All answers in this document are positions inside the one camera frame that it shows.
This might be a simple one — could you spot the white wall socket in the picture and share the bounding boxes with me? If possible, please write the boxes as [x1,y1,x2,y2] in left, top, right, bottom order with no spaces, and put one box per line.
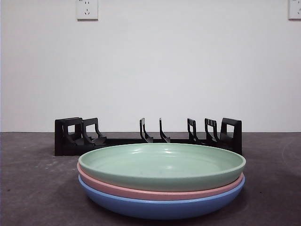
[288,0,301,21]
[77,0,99,21]

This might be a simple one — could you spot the pink round plate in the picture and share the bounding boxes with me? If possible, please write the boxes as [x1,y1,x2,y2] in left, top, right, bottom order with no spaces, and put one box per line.
[76,162,244,201]

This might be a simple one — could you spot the pale green round plate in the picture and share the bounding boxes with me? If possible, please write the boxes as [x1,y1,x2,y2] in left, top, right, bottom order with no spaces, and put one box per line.
[78,143,246,193]

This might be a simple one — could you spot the black plastic plate rack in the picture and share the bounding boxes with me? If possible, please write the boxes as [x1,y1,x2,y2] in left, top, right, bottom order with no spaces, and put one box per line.
[54,116,243,156]

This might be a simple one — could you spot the blue round plate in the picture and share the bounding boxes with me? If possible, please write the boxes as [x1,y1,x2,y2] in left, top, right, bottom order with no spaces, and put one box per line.
[78,175,246,220]

